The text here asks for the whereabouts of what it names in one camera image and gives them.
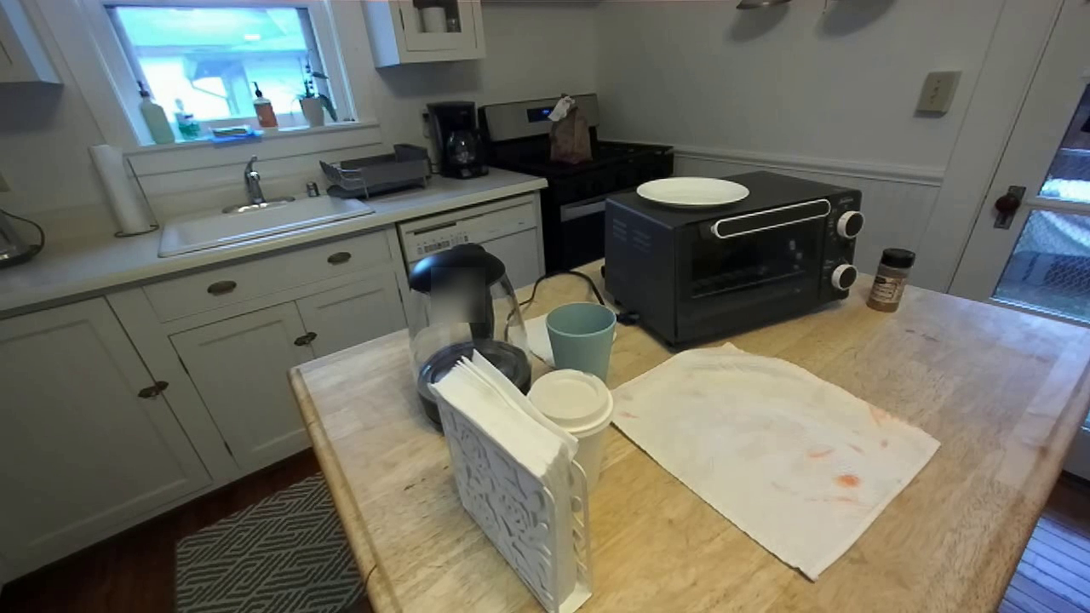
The metal kettle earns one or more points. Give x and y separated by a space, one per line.
20 240

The white base cabinets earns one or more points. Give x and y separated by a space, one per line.
225 363

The white soap bottle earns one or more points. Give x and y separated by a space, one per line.
156 122

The white napkin stack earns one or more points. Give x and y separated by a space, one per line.
496 410

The white spray bottle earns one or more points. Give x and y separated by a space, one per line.
311 102

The paper towel roll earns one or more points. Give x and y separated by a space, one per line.
121 193

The black lid spice container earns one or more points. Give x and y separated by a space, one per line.
890 283

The black toaster oven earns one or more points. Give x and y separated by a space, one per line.
684 267

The white sink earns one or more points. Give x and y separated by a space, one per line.
259 221

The white wall shelf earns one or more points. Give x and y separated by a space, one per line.
22 53

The wall light switch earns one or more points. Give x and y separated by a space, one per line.
937 92

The blue sponge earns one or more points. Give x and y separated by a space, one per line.
238 134

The black kitchen stove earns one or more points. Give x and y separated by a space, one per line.
602 189

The white wall cabinet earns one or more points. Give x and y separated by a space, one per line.
428 35

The kitchen window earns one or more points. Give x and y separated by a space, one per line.
217 63

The black coffee maker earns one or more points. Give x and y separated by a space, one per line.
459 141

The white napkin holder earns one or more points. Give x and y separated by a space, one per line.
514 522

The white plate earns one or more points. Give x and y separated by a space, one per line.
692 193

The green bottle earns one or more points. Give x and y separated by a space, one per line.
186 124

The brown paper bag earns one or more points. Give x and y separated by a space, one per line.
569 136

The teal cup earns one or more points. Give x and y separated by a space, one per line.
581 341

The orange soap bottle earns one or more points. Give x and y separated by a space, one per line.
264 111

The dark door knob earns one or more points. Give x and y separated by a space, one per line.
1009 207

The white lidded cup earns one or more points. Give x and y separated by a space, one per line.
569 402

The white stained cloth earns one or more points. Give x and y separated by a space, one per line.
762 443

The grey patterned rug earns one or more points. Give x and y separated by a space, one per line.
269 556

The grey dish rack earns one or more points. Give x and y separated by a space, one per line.
378 173

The white glass door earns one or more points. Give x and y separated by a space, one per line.
1042 173

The chrome faucet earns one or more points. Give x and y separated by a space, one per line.
254 183

